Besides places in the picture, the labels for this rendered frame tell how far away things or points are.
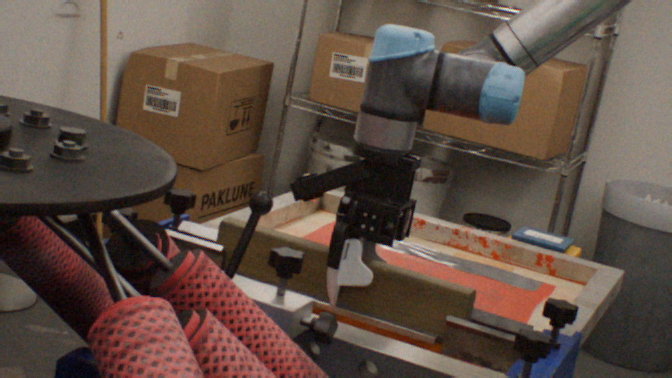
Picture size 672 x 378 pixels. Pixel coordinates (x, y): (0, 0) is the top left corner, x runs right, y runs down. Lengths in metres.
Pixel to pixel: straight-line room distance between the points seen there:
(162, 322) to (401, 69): 0.86
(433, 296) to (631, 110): 3.71
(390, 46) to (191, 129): 3.34
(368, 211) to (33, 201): 0.90
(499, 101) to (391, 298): 0.29
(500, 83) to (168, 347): 0.89
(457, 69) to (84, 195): 0.87
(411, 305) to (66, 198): 0.92
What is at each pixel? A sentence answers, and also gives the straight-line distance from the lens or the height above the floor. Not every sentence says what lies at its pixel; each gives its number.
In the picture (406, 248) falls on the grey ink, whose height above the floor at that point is 0.96.
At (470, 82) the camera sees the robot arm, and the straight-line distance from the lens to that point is 1.49.
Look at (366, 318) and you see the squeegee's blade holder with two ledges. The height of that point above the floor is 0.99.
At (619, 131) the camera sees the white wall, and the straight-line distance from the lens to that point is 5.21.
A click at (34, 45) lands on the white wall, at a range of 4.45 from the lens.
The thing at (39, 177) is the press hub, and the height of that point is 1.31.
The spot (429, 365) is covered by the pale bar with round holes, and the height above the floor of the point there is 1.04.
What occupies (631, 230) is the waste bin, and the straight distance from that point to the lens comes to 4.72.
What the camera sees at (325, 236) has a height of 0.96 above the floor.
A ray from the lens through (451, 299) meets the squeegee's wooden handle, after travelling 1.53.
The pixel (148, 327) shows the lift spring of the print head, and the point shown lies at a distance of 0.68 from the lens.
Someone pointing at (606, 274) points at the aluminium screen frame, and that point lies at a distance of 2.07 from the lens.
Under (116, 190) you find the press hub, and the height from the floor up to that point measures 1.31.
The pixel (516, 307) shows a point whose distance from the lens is 1.88.
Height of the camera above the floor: 1.49
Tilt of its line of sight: 13 degrees down
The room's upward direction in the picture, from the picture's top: 11 degrees clockwise
